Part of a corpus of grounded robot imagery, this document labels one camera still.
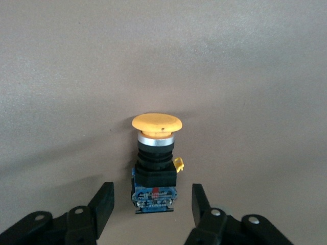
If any brown table mat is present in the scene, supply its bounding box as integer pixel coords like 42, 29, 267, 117
0, 0, 327, 245

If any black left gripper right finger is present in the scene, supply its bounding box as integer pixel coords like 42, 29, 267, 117
183, 183, 294, 245

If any yellow mushroom push button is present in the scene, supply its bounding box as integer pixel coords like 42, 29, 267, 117
131, 114, 185, 214

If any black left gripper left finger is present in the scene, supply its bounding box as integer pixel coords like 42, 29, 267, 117
0, 181, 115, 245

